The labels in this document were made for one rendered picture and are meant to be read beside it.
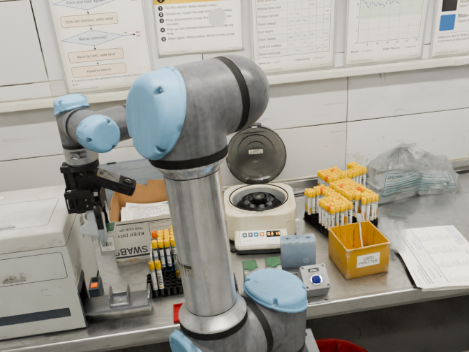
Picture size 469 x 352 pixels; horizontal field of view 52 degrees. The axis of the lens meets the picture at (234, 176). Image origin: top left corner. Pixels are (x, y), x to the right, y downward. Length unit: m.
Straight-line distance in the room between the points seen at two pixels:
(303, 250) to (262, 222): 0.18
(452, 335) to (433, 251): 0.73
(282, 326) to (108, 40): 1.13
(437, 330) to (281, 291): 1.43
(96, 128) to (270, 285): 0.45
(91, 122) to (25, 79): 0.79
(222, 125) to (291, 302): 0.36
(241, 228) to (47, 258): 0.60
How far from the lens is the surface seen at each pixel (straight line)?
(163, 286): 1.40
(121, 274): 1.54
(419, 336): 2.22
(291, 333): 0.92
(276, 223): 1.54
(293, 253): 1.43
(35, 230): 1.24
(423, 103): 2.00
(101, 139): 1.01
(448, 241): 1.64
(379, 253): 1.43
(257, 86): 0.71
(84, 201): 1.19
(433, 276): 1.47
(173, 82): 0.65
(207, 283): 0.77
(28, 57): 1.76
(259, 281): 0.91
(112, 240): 1.24
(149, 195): 1.79
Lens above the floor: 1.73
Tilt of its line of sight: 24 degrees down
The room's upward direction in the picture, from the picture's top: 4 degrees counter-clockwise
